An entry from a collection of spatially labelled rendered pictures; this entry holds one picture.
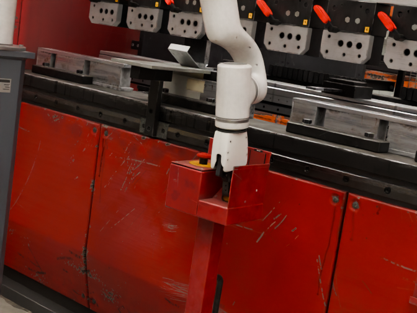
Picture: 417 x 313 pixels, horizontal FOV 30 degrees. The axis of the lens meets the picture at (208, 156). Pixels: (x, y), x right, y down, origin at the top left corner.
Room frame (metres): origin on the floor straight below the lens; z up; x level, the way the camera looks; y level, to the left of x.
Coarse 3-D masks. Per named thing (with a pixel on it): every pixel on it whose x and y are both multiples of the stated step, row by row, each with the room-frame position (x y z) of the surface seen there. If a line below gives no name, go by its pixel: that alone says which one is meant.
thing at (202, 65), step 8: (184, 40) 2.57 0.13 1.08; (192, 40) 2.55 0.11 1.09; (200, 40) 2.53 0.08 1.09; (208, 40) 2.52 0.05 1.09; (192, 48) 2.55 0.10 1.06; (200, 48) 2.53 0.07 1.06; (208, 48) 2.52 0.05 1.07; (192, 56) 2.54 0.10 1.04; (200, 56) 2.52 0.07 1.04; (208, 56) 2.52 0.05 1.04; (200, 64) 2.53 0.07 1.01
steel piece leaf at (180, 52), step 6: (168, 48) 2.52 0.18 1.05; (174, 48) 2.51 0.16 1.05; (180, 48) 2.49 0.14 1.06; (186, 48) 2.48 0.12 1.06; (174, 54) 2.53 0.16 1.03; (180, 54) 2.51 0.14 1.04; (186, 54) 2.48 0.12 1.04; (180, 60) 2.55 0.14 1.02; (186, 60) 2.52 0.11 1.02; (192, 60) 2.50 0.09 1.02; (192, 66) 2.54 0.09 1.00; (198, 66) 2.52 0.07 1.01
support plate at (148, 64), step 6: (114, 60) 2.38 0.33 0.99; (120, 60) 2.37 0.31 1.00; (126, 60) 2.36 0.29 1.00; (132, 60) 2.41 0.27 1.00; (138, 60) 2.47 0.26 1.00; (144, 66) 2.30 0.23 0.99; (150, 66) 2.28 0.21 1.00; (156, 66) 2.29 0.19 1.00; (162, 66) 2.31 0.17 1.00; (168, 66) 2.35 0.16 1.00; (174, 66) 2.41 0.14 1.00; (186, 66) 2.53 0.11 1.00; (192, 72) 2.41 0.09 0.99; (198, 72) 2.43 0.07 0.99; (204, 72) 2.46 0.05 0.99; (210, 72) 2.48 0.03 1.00
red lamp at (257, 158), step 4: (252, 152) 2.01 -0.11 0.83; (256, 152) 2.00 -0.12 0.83; (260, 152) 2.00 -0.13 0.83; (252, 156) 2.01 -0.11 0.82; (256, 156) 2.00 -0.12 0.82; (260, 156) 1.99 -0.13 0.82; (264, 156) 1.99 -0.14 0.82; (252, 160) 2.01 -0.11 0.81; (256, 160) 2.00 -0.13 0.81; (260, 160) 1.99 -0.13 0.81; (252, 164) 2.01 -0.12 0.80; (256, 164) 2.00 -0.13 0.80
